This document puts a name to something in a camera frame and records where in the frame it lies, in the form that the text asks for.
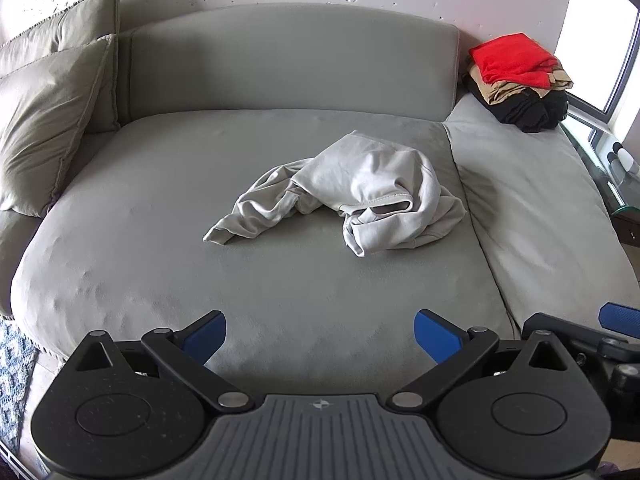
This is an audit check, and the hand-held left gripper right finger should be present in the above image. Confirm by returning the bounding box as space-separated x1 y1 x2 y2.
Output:
387 309 568 413

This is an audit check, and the olive grey throw pillow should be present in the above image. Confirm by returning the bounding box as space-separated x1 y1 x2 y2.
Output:
0 34 118 218
0 0 122 133

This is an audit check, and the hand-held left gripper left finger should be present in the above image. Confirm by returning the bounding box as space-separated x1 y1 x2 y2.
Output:
75 310 253 413

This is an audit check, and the tan folded garment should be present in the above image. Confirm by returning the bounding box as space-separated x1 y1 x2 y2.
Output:
462 57 574 108

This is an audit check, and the grey sofa seat cushion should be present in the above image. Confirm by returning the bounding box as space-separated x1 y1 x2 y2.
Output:
444 94 640 333

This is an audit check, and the blue white patterned rug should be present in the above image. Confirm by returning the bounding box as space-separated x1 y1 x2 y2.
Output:
0 320 41 461

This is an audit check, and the light grey hoodie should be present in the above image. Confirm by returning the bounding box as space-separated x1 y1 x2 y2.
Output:
202 130 468 258

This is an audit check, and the glass side table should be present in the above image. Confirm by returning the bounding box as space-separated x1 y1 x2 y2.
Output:
559 110 640 261

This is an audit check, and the dark wooden drawer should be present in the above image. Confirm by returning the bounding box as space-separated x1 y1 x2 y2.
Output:
612 209 640 250

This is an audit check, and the red folded garment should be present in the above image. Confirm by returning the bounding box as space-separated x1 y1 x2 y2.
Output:
468 33 561 90

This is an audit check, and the window with dark frame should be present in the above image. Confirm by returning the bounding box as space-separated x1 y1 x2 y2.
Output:
552 0 640 133

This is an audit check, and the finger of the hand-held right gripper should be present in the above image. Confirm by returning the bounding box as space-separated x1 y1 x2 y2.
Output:
599 302 640 328
522 312 640 362

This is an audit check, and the grey fabric sofa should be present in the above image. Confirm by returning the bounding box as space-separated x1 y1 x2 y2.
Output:
0 2 523 401

